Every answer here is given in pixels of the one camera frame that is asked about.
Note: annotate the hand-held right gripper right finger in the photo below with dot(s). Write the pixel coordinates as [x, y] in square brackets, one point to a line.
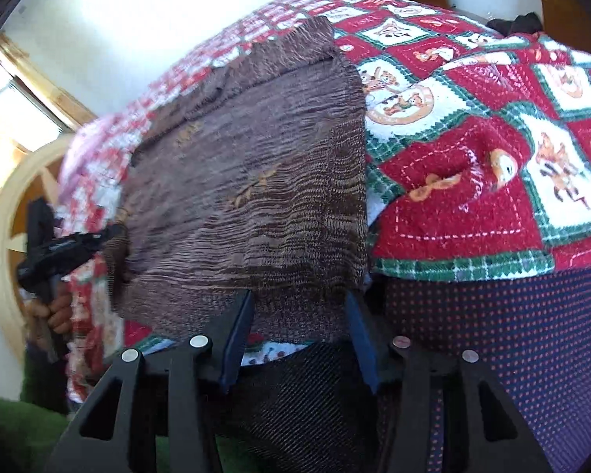
[362, 345]

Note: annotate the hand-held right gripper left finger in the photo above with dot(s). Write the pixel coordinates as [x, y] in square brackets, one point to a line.
[239, 340]

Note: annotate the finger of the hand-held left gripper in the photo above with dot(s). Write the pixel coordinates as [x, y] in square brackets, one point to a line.
[112, 239]

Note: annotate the brown knitted sweater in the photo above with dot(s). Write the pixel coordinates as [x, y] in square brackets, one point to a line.
[256, 182]

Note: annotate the person's left hand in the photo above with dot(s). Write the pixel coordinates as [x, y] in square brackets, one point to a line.
[59, 315]

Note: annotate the wooden bed headboard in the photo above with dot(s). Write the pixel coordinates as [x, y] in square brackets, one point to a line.
[10, 197]

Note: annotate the person's dark knitted clothing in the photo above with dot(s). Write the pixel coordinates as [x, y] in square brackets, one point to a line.
[300, 414]

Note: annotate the purple dotted bed sheet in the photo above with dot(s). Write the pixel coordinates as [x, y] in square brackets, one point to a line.
[522, 345]

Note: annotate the window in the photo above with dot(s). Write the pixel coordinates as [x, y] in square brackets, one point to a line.
[15, 103]

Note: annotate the green fuzzy cloth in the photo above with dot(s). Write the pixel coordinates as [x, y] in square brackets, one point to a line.
[10, 433]

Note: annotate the red checkered printed blanket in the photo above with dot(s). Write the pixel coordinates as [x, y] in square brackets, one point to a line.
[473, 167]

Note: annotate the black bag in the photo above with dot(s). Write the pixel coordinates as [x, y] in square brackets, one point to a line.
[514, 23]

